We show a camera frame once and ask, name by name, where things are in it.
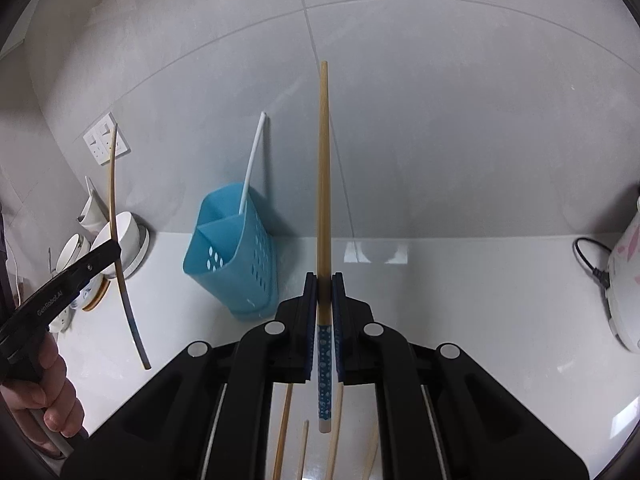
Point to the chopstick with grey end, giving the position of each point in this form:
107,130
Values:
335,433

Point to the chopstick with red patterned end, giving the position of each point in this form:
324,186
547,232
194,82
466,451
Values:
283,430

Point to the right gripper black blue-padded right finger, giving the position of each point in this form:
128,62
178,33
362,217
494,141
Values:
440,414

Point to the white ceramic bowl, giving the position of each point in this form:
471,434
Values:
133,239

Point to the white ceramic dish stack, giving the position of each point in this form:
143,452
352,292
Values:
92,219

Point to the dark-ended chopstick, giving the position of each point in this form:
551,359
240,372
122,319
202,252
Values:
119,273

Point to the person's left hand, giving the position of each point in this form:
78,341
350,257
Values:
54,394

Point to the white floral rice cooker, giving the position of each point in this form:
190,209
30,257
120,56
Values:
623,295

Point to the chopstick with blue dotted end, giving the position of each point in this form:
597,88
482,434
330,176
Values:
323,266

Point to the blue plastic utensil holder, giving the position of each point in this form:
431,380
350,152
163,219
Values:
231,255

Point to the chopstick with green end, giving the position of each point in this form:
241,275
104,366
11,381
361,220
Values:
371,455

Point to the white wall socket left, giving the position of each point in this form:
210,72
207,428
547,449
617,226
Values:
98,140

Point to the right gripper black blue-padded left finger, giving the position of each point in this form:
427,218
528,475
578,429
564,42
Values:
207,416

